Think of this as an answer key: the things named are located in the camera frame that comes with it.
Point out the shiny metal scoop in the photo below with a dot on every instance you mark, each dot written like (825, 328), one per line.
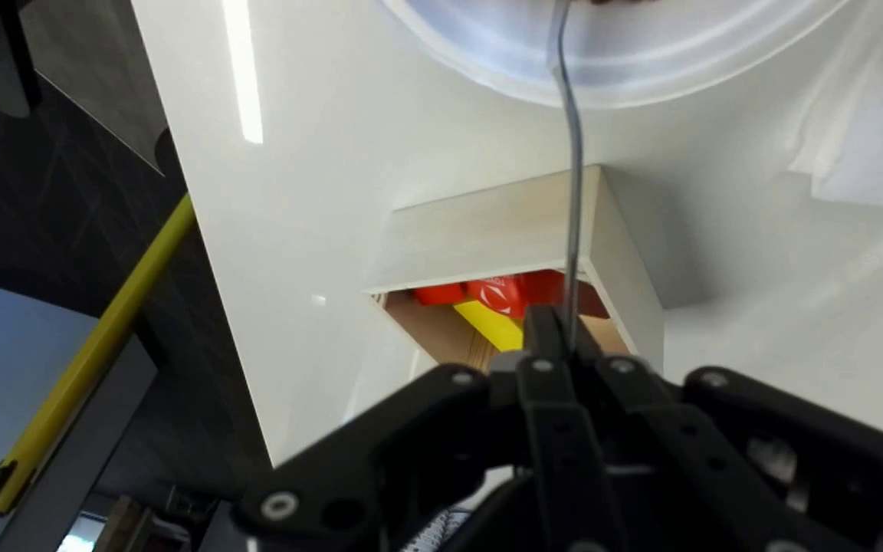
(570, 155)

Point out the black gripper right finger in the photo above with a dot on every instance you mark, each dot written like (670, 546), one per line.
(750, 462)

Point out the red toy tomato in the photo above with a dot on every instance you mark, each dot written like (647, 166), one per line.
(506, 296)

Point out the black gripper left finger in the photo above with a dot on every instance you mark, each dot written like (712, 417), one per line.
(553, 429)

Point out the light wooden toy box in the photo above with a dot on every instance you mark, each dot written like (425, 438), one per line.
(481, 232)

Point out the white round bowl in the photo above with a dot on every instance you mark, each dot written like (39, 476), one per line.
(667, 63)

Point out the yellow pole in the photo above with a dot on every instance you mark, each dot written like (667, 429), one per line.
(106, 338)

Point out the yellow toy block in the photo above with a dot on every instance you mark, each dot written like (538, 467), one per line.
(492, 325)

